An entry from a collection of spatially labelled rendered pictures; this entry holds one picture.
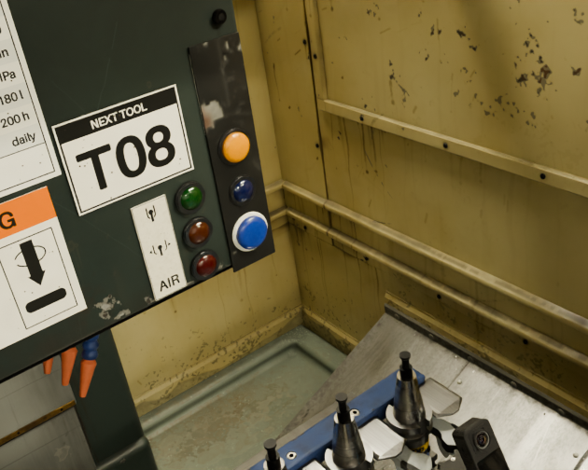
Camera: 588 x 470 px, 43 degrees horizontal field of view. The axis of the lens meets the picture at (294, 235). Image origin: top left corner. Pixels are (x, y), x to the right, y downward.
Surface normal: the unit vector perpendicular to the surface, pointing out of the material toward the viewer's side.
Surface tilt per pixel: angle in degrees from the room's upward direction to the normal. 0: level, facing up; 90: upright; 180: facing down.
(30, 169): 90
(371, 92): 90
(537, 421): 24
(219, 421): 0
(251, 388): 0
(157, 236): 90
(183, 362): 90
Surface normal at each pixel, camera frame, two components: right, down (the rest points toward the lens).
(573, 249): -0.79, 0.40
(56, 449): 0.61, 0.33
